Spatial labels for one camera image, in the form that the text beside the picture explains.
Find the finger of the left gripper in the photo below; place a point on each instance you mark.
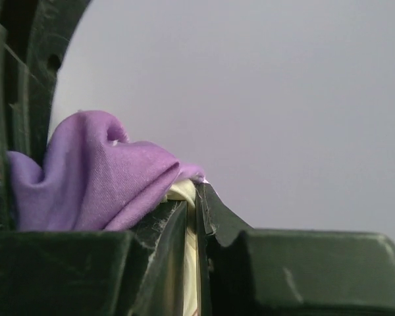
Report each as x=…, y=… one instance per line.
x=34, y=37

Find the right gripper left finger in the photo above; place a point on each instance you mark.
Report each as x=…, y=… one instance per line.
x=134, y=272

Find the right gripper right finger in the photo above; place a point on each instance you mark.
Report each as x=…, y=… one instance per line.
x=259, y=271

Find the cream pillow with bear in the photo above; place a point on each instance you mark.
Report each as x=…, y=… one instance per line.
x=187, y=247

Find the pink pillowcase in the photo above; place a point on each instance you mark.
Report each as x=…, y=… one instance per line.
x=94, y=178

